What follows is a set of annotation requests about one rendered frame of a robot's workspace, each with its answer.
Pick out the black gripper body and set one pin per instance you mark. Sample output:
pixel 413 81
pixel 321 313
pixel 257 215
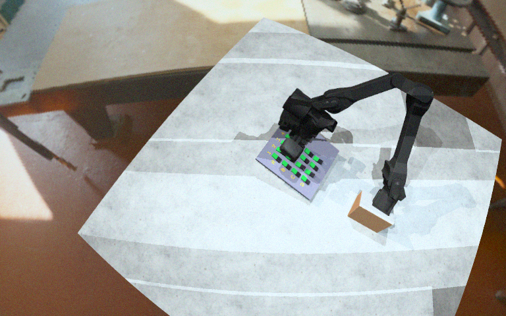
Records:
pixel 291 148

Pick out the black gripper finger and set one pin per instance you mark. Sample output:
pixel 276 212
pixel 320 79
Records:
pixel 291 134

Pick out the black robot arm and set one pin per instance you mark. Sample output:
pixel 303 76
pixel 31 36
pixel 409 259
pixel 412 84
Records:
pixel 418 100

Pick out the grey switch panel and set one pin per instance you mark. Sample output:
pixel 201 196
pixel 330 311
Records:
pixel 304 174

